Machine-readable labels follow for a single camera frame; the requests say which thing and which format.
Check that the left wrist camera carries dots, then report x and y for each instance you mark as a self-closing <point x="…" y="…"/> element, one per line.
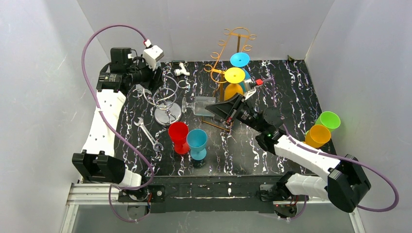
<point x="152" y="54"/>

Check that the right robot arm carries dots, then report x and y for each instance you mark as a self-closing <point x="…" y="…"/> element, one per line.
<point x="340" y="180"/>

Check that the clear cut glass goblet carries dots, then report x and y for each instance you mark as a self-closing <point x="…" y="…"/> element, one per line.
<point x="198" y="105"/>

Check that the green plastic goblet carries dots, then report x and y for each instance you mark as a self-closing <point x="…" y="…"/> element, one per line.
<point x="329" y="119"/>

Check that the gold wire glass rack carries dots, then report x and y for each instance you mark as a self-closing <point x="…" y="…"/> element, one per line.
<point x="243" y="37"/>

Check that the blue plastic goblet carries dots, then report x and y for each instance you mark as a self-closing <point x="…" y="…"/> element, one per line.
<point x="197" y="141"/>
<point x="240" y="60"/>

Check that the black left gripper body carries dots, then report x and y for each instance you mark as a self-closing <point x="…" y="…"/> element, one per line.
<point x="154" y="81"/>

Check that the red plastic goblet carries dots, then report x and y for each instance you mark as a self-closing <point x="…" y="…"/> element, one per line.
<point x="178" y="132"/>

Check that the silver wire glass rack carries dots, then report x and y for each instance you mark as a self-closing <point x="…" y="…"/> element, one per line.
<point x="164" y="100"/>

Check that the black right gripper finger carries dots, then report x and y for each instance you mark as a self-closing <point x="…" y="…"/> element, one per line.
<point x="235" y="100"/>
<point x="223" y="110"/>

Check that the blue plastic goblet front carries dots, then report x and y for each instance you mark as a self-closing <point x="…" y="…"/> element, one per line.
<point x="197" y="141"/>

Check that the white pipe fitting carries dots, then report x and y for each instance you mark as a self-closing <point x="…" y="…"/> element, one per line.
<point x="181" y="70"/>

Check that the silver wrench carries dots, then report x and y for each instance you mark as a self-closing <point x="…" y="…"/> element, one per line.
<point x="157" y="147"/>

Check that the yellow plastic wine glass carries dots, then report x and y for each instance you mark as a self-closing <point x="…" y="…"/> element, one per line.
<point x="234" y="76"/>

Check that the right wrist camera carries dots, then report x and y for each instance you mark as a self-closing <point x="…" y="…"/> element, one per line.
<point x="251" y="87"/>

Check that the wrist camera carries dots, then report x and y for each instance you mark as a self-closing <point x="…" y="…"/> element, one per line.
<point x="152" y="54"/>
<point x="251" y="87"/>

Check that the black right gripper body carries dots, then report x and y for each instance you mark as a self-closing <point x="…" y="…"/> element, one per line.
<point x="234" y="108"/>

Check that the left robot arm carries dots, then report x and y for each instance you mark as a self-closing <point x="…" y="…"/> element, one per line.
<point x="97" y="162"/>

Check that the orange plastic goblet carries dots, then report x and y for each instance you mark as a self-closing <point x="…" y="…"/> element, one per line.
<point x="317" y="136"/>

